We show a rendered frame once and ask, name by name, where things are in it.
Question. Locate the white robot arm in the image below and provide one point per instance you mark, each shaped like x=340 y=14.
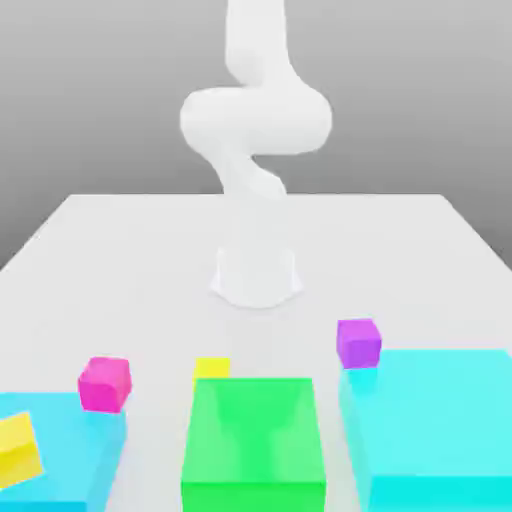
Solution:
x=256 y=116

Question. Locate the small yellow cube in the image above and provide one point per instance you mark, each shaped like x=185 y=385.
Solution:
x=212 y=368
x=16 y=450

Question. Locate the small purple cube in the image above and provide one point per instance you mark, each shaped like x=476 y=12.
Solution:
x=358 y=344

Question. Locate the small pink cube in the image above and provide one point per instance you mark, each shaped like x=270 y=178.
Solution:
x=104 y=384

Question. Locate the large green box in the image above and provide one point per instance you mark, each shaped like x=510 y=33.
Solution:
x=254 y=444

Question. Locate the large cyan box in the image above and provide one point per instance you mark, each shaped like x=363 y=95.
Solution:
x=432 y=420

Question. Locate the large light blue box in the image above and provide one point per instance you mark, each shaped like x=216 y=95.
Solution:
x=68 y=452

